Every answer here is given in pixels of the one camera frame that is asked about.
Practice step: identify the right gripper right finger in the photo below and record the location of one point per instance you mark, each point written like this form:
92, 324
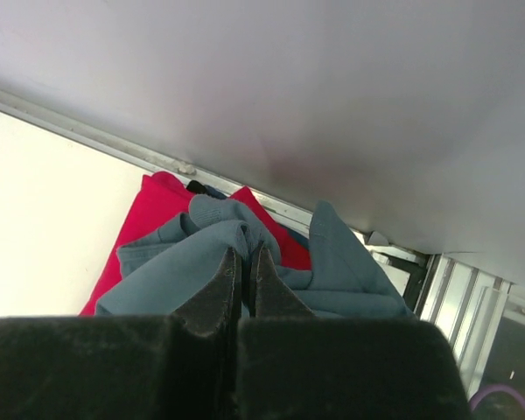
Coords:
292, 364

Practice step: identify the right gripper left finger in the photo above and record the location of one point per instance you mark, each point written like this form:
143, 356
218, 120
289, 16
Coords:
175, 366

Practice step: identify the teal grey t-shirt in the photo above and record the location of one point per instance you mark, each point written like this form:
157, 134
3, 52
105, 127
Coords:
168, 266

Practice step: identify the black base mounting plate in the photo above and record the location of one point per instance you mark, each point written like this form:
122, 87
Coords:
420, 280

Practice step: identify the folded magenta t-shirt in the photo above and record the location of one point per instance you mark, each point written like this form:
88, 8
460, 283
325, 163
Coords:
161, 197

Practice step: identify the aluminium frame rail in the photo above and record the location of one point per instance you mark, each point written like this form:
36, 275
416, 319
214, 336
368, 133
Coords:
66, 189

